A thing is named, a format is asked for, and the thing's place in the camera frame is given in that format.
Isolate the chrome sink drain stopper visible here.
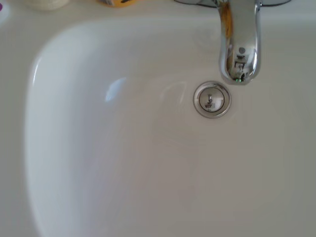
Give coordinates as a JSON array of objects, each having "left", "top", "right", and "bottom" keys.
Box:
[{"left": 193, "top": 80, "right": 232, "bottom": 119}]

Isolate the yellow orange patterned object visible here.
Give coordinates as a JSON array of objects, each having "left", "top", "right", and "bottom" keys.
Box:
[{"left": 96, "top": 0, "right": 139, "bottom": 8}]

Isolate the chrome sink faucet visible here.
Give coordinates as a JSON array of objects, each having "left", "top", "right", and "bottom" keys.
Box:
[{"left": 173, "top": 0, "right": 293, "bottom": 86}]

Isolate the cream ribbed container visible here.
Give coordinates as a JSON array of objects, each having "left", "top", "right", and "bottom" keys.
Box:
[{"left": 31, "top": 0, "right": 70, "bottom": 11}]

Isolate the white ceramic sink basin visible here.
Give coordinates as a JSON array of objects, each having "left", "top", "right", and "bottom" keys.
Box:
[{"left": 0, "top": 0, "right": 316, "bottom": 237}]

